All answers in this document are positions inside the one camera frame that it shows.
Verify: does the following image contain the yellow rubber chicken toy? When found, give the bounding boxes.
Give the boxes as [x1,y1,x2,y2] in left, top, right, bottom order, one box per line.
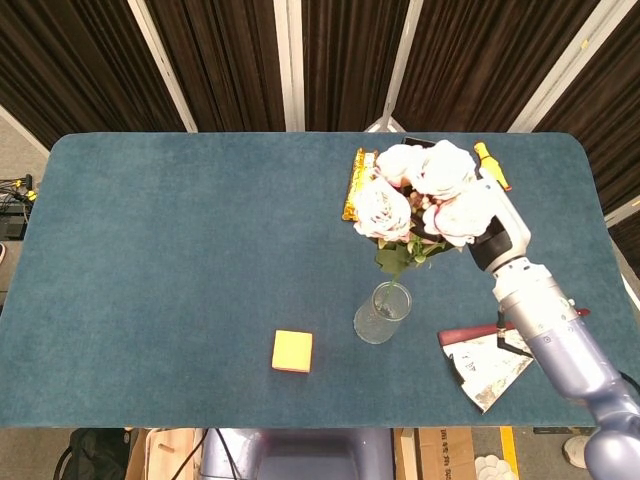
[473,141,514,193]

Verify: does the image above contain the light wooden board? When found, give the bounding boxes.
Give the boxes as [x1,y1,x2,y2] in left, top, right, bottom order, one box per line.
[124,428,205,480]

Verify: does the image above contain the gold wrapped snack bar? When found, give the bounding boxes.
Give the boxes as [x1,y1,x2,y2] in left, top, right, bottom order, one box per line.
[341,147,380,224]

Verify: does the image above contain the white frame post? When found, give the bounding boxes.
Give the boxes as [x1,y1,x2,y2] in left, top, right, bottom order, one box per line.
[273,0,307,133]
[506,0,614,134]
[363,0,426,134]
[126,0,199,134]

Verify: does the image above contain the clear glass cup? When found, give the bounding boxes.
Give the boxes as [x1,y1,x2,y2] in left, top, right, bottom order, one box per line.
[353,281,413,345]

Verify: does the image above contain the dark brown curtain panel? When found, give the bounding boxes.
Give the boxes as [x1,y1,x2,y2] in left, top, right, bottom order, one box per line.
[0,0,187,150]
[393,0,601,134]
[301,0,412,133]
[533,0,640,216]
[143,0,292,133]

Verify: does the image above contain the black cables with yellow plugs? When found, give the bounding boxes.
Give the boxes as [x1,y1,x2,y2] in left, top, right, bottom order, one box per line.
[0,173,40,242]

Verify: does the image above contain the black bag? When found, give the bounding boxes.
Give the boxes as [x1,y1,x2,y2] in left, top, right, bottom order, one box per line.
[54,428,132,480]

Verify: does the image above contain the brown cardboard box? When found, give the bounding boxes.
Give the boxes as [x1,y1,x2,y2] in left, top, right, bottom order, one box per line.
[393,428,477,480]

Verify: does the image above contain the paper folding fan red ribs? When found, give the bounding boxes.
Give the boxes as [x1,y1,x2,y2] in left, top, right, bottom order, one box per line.
[437,307,592,415]

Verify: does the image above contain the purple robot base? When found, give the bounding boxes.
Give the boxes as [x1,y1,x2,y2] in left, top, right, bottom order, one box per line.
[199,428,396,480]

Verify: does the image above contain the pink artificial flower bouquet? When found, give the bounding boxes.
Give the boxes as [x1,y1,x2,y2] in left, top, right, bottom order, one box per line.
[352,139,496,314]

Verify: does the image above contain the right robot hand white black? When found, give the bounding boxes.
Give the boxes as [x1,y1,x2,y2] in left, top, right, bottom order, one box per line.
[467,167,532,275]

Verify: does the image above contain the yellow sticky note block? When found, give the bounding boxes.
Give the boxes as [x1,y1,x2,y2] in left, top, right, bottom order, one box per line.
[271,329,314,373]

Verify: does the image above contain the teal blue carpeted table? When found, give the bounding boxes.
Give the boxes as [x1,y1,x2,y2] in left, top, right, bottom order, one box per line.
[0,131,640,430]

